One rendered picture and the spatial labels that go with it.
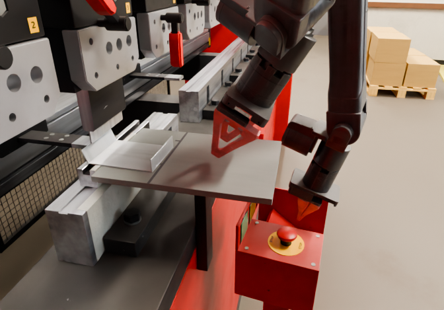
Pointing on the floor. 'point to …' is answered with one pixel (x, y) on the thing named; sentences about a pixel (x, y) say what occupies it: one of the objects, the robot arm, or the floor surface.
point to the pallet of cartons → (398, 65)
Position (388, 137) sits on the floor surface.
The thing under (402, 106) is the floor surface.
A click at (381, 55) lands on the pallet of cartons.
